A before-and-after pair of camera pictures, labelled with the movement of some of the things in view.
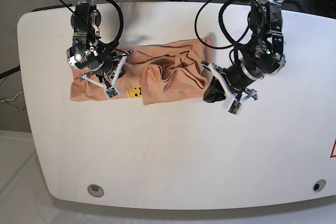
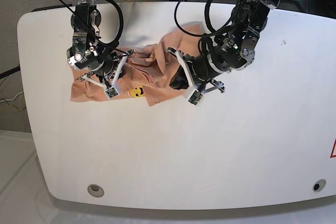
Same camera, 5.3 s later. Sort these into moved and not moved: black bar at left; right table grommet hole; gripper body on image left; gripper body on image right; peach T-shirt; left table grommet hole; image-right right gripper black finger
Moved: gripper body on image right; peach T-shirt; image-right right gripper black finger
Not moved: gripper body on image left; left table grommet hole; black bar at left; right table grommet hole
